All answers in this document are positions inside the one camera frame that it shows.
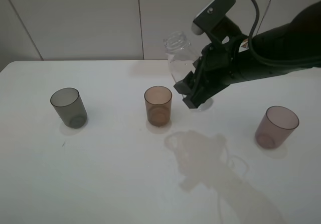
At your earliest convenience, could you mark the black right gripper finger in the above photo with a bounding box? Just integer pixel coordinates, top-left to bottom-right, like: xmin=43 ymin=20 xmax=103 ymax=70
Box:
xmin=174 ymin=72 xmax=197 ymax=93

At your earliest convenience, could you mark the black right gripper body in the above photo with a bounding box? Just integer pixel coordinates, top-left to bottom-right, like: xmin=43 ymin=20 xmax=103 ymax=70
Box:
xmin=183 ymin=13 xmax=248 ymax=108

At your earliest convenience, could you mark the clear plastic water bottle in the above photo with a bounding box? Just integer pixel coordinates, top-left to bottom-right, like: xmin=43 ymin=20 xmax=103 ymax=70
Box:
xmin=164 ymin=31 xmax=199 ymax=83

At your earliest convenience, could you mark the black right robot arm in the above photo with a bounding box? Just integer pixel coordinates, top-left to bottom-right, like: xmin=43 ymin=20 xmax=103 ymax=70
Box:
xmin=174 ymin=3 xmax=320 ymax=108

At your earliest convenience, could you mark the brown translucent plastic cup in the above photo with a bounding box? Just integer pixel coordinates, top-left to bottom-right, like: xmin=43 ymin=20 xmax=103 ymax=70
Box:
xmin=144 ymin=86 xmax=173 ymax=127

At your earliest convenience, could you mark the mauve translucent plastic cup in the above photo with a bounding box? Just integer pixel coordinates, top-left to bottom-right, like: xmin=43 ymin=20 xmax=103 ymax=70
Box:
xmin=255 ymin=106 xmax=299 ymax=149

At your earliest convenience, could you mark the grey translucent plastic cup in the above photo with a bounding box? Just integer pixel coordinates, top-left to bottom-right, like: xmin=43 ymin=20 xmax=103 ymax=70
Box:
xmin=50 ymin=87 xmax=88 ymax=129

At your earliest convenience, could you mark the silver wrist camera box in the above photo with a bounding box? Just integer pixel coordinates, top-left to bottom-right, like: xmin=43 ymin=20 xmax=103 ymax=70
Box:
xmin=191 ymin=0 xmax=236 ymax=35

